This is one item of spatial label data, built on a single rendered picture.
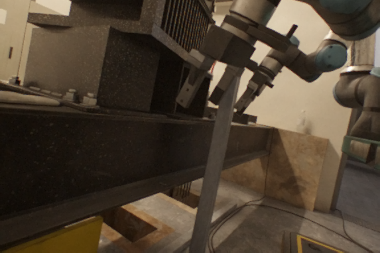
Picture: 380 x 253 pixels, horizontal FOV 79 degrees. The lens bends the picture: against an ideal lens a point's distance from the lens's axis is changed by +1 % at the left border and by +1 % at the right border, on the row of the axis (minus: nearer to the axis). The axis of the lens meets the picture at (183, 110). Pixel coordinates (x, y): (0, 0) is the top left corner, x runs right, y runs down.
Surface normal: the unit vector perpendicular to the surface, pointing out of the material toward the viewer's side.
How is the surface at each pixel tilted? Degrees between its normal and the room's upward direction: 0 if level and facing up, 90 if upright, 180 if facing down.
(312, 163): 90
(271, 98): 90
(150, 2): 90
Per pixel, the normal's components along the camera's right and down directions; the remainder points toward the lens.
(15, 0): 0.82, 0.18
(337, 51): -0.02, 0.03
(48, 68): -0.54, -0.08
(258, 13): 0.11, 0.42
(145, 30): -0.33, -0.04
